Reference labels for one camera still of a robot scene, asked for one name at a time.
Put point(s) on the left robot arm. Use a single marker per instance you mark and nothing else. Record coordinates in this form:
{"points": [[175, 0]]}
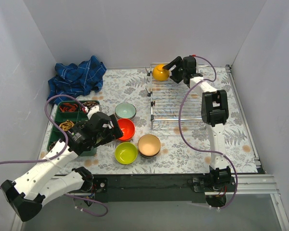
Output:
{"points": [[30, 192]]}

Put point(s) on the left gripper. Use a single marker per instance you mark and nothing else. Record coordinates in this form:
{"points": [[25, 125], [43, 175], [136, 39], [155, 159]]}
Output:
{"points": [[115, 127]]}

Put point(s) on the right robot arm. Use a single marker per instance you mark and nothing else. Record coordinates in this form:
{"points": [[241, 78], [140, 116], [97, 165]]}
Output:
{"points": [[214, 113]]}

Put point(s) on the blue plaid cloth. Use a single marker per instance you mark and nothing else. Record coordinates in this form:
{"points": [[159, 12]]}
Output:
{"points": [[76, 80]]}

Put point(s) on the black base bar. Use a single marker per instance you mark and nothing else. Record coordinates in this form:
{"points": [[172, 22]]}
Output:
{"points": [[153, 187]]}

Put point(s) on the light teal bowl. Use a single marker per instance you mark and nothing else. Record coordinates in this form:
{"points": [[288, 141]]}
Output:
{"points": [[125, 110]]}

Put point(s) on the black gold rimmed bowl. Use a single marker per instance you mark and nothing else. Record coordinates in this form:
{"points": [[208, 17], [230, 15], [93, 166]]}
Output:
{"points": [[149, 154]]}

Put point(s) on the lime green bowl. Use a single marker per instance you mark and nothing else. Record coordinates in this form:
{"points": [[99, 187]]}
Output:
{"points": [[126, 153]]}

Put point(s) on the metal dish rack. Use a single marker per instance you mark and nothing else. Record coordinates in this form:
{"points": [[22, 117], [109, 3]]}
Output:
{"points": [[165, 98]]}

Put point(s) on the cream bird pattern bowl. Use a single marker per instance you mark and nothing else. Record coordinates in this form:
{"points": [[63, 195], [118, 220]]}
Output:
{"points": [[149, 143]]}

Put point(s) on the green compartment organizer tray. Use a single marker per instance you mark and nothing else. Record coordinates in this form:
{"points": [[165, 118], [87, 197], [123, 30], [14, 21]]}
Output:
{"points": [[67, 113]]}

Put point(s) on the orange bowl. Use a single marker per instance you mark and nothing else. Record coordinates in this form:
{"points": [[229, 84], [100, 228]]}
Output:
{"points": [[127, 135], [126, 124]]}

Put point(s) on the yellow bowl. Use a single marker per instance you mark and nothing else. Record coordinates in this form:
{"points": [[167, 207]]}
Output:
{"points": [[159, 73]]}

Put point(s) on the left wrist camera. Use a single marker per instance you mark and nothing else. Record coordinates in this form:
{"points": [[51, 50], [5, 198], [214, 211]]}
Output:
{"points": [[91, 111]]}

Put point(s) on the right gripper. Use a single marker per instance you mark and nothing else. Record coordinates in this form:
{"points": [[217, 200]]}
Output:
{"points": [[177, 71]]}

